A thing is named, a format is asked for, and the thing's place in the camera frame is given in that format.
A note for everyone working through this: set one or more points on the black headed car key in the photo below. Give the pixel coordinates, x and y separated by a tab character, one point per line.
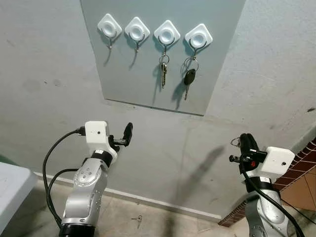
189	77

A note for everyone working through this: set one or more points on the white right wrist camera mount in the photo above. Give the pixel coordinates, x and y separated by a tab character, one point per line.
276	160

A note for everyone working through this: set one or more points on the white square wall hook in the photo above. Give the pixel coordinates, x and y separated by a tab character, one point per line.
167	32
109	25
198	37
137	29

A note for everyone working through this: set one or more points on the white table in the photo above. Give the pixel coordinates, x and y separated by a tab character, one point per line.
12	187

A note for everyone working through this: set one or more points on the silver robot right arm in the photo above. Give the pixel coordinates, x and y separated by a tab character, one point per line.
266	213

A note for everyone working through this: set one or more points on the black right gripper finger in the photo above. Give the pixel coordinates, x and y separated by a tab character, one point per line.
253	145
245	143

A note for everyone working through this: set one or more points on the small metal key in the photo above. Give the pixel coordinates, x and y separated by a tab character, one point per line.
139	218

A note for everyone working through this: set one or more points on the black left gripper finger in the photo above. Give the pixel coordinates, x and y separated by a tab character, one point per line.
110	129
128	133

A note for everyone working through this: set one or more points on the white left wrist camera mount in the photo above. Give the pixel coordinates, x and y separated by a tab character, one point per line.
96	132

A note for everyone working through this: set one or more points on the white baseboard strip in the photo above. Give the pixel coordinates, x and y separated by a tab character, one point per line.
148	200

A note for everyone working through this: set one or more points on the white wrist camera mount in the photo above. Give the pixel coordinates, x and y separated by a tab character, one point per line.
276	160
96	132

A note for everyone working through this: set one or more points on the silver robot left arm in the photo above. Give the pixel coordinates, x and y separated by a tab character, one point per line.
86	190

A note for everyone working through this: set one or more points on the grey wall board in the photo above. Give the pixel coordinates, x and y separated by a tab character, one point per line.
133	79

